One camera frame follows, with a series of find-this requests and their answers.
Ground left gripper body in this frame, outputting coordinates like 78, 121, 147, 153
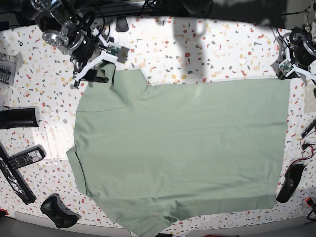
277, 34, 316, 85

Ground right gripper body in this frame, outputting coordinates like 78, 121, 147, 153
71, 32, 119, 89

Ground green T-shirt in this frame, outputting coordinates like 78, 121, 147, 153
67, 65, 290, 237

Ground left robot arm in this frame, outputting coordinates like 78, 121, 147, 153
272, 1, 316, 85

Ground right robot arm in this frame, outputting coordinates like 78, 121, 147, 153
21, 0, 123, 88

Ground clear plastic parts box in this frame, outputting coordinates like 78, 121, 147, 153
0, 53, 23, 87

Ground terrazzo patterned table cloth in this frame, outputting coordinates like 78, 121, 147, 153
0, 17, 316, 237

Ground black TV remote control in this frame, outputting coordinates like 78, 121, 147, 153
8, 145, 46, 170

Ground long black bar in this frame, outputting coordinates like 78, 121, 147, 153
0, 144, 36, 205

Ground black game controller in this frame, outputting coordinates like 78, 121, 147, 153
40, 194, 80, 229

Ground small red clip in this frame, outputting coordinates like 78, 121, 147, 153
305, 197, 314, 206

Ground black cylindrical handle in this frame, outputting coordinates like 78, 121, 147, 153
0, 108, 39, 129

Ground red and black wires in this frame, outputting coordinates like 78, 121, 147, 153
287, 138, 316, 173

